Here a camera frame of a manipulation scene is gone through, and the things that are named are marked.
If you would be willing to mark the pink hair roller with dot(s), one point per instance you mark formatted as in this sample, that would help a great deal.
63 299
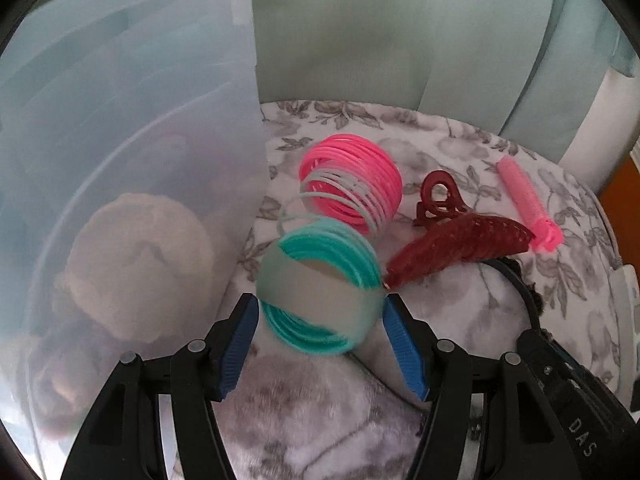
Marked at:
522 195

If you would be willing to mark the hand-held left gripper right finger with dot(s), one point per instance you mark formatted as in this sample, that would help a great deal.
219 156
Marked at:
405 355

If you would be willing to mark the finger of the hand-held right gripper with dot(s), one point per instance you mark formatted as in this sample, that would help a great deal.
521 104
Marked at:
542 360

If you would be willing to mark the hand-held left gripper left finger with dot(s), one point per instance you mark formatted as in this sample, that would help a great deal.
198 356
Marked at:
237 355

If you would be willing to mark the cream lace scrunchie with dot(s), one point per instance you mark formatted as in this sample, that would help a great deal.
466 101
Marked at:
135 260

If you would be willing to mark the grey floral blanket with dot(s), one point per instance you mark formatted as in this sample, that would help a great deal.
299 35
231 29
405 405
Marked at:
300 410

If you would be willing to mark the pink and teal spring toy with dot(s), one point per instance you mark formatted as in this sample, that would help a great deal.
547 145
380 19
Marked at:
320 285

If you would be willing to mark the dark red hair claw clip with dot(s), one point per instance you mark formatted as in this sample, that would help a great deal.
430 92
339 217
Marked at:
460 242

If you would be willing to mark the black flower headband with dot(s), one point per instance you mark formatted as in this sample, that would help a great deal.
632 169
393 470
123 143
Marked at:
520 287

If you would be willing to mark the pale green curtain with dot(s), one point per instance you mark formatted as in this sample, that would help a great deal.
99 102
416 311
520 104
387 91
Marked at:
400 35

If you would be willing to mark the clear plastic storage container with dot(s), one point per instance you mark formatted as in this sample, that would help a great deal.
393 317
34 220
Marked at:
150 110

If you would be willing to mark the white power strip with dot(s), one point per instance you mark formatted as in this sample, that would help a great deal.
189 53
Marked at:
627 300

